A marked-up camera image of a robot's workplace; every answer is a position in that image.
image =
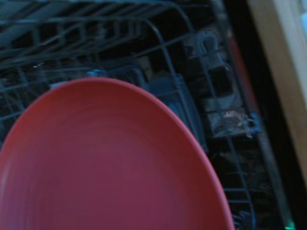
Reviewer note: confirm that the red round plate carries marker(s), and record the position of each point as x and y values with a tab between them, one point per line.
108	163

